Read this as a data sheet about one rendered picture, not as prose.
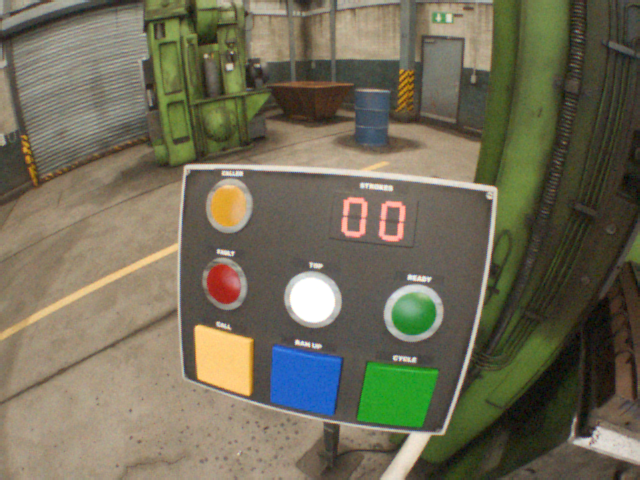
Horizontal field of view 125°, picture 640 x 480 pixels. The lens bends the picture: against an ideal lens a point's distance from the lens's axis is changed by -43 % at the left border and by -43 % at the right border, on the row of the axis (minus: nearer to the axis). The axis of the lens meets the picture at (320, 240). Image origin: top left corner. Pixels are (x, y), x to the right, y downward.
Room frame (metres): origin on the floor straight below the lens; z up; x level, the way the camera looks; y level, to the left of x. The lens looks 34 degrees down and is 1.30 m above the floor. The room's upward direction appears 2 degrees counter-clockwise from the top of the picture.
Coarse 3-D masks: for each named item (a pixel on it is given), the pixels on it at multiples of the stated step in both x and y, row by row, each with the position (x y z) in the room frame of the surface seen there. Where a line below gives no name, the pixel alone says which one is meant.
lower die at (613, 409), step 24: (624, 264) 0.31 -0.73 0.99; (624, 288) 0.24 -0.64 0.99; (600, 312) 0.23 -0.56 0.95; (624, 336) 0.14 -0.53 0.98; (600, 360) 0.13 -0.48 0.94; (624, 360) 0.10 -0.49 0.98; (600, 384) 0.09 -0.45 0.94; (624, 384) 0.06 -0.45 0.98; (600, 408) 0.05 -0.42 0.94; (624, 408) 0.02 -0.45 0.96
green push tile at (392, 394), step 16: (368, 368) 0.15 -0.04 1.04; (384, 368) 0.15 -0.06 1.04; (400, 368) 0.15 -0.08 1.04; (416, 368) 0.14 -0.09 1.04; (432, 368) 0.14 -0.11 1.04; (368, 384) 0.14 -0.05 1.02; (384, 384) 0.14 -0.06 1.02; (400, 384) 0.13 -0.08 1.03; (416, 384) 0.13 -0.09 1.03; (432, 384) 0.13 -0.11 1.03; (368, 400) 0.13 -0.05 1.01; (384, 400) 0.13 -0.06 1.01; (400, 400) 0.12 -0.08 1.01; (416, 400) 0.12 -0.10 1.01; (368, 416) 0.12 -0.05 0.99; (384, 416) 0.12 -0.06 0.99; (400, 416) 0.11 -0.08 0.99; (416, 416) 0.11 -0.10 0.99
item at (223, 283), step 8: (216, 272) 0.23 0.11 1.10; (224, 272) 0.23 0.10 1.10; (232, 272) 0.23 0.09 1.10; (208, 280) 0.23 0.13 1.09; (216, 280) 0.23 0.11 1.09; (224, 280) 0.23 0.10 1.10; (232, 280) 0.22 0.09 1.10; (208, 288) 0.23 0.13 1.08; (216, 288) 0.22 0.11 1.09; (224, 288) 0.22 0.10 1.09; (232, 288) 0.22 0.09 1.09; (240, 288) 0.22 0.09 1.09; (216, 296) 0.22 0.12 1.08; (224, 296) 0.22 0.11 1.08; (232, 296) 0.22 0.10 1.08
